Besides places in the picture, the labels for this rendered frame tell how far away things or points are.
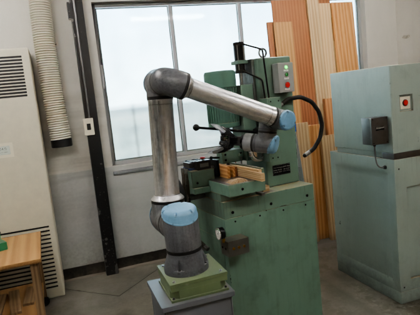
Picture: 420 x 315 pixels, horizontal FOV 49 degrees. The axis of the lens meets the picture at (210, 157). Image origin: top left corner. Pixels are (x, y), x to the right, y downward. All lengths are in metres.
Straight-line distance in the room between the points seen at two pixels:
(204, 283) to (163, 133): 0.65
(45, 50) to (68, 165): 0.88
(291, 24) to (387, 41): 1.12
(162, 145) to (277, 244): 0.93
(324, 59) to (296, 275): 2.25
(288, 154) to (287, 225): 0.40
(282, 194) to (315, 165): 1.58
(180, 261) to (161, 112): 0.63
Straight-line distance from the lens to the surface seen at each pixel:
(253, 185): 2.31
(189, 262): 1.91
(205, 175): 2.43
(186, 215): 1.86
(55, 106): 3.53
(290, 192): 2.54
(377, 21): 4.82
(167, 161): 2.00
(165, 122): 1.99
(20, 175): 3.46
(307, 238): 2.67
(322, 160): 4.04
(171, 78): 1.87
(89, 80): 3.66
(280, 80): 2.54
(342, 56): 4.38
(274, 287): 2.62
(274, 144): 2.19
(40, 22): 3.60
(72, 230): 3.83
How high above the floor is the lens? 1.34
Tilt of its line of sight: 8 degrees down
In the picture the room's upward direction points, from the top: 6 degrees counter-clockwise
